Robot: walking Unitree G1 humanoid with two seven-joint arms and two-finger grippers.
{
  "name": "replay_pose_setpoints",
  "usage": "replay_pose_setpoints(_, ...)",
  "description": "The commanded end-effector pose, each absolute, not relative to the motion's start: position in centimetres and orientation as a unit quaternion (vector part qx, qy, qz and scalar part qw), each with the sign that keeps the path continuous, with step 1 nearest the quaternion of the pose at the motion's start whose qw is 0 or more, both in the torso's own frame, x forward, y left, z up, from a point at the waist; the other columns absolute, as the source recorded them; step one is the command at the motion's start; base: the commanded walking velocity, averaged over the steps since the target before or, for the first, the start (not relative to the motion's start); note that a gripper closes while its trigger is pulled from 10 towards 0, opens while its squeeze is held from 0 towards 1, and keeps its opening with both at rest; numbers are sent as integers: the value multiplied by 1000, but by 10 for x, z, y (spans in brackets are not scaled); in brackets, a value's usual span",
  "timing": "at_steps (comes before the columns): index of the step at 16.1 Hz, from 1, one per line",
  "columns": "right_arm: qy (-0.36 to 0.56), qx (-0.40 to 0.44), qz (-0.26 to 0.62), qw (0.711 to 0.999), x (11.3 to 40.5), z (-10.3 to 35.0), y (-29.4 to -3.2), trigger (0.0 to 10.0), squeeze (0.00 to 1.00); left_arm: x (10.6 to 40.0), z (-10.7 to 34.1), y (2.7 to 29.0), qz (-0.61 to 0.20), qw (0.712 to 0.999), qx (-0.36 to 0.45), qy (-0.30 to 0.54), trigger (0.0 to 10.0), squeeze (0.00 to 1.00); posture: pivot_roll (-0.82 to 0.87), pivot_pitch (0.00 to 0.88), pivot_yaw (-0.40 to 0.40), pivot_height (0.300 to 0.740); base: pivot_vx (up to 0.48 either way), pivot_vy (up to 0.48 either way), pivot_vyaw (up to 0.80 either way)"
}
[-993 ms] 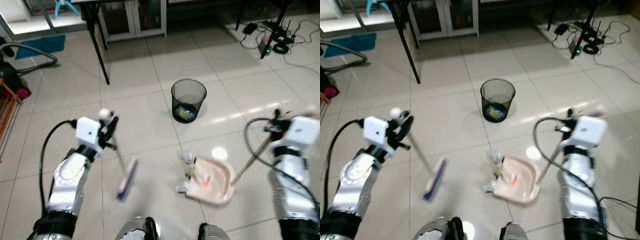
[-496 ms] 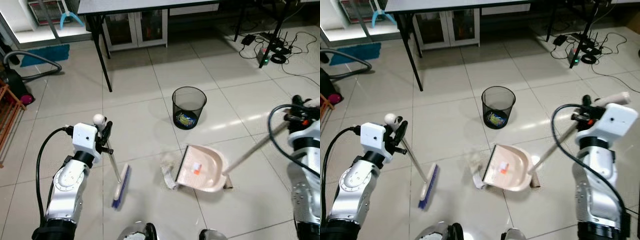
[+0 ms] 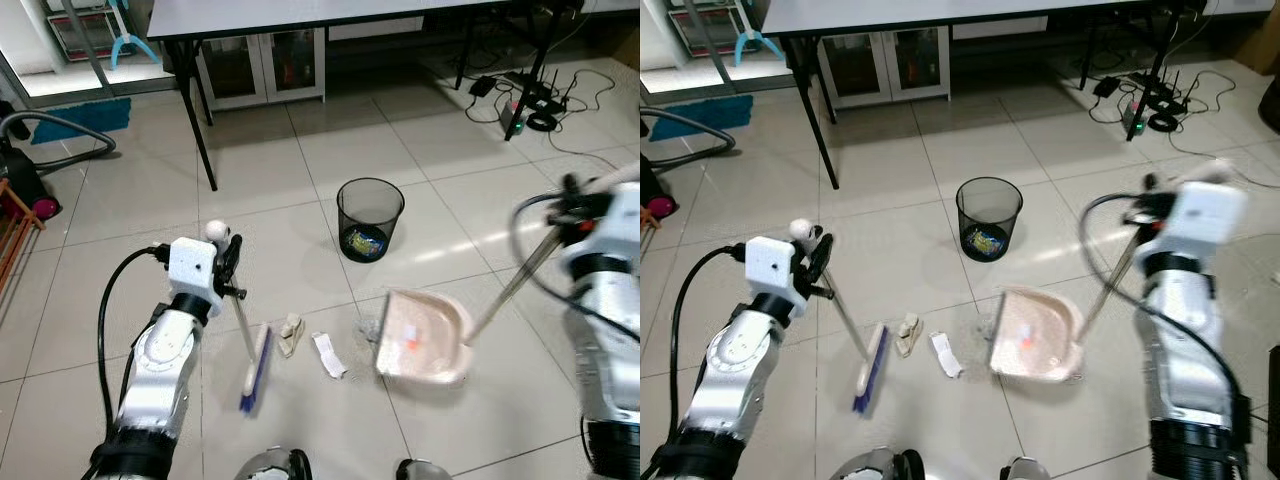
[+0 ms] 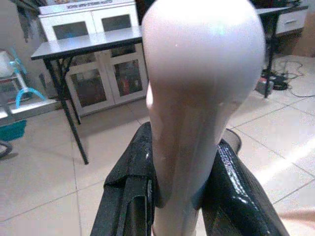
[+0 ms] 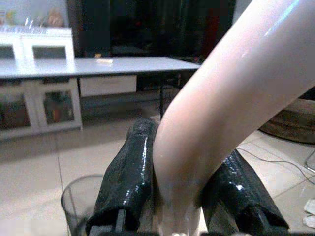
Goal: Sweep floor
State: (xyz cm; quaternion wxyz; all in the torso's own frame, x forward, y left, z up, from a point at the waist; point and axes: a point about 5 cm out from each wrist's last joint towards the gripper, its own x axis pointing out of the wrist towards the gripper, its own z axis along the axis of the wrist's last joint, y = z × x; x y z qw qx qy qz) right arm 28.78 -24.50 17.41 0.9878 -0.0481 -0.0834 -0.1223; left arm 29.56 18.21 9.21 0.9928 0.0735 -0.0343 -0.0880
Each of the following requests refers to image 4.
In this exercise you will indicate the white glass-door cabinet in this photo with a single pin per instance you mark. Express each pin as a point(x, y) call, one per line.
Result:
point(98, 61)

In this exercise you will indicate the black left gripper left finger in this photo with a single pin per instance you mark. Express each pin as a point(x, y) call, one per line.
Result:
point(128, 182)

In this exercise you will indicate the white box with printed label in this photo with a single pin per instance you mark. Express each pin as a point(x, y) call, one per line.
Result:
point(86, 5)

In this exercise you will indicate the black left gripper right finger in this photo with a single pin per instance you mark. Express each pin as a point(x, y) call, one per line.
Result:
point(236, 186)

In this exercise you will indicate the blue plastic fan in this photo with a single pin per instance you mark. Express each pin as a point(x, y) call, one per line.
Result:
point(22, 78)

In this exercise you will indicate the teal plastic bin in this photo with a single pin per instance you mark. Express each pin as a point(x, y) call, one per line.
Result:
point(12, 130)

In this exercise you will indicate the dark desk with white drawer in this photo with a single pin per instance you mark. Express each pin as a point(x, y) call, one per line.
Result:
point(280, 19)

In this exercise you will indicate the grey folding table black legs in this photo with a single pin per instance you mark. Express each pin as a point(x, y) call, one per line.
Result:
point(81, 46)

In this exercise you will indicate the grey metal shelf rack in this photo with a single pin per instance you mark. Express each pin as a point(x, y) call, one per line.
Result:
point(9, 98)

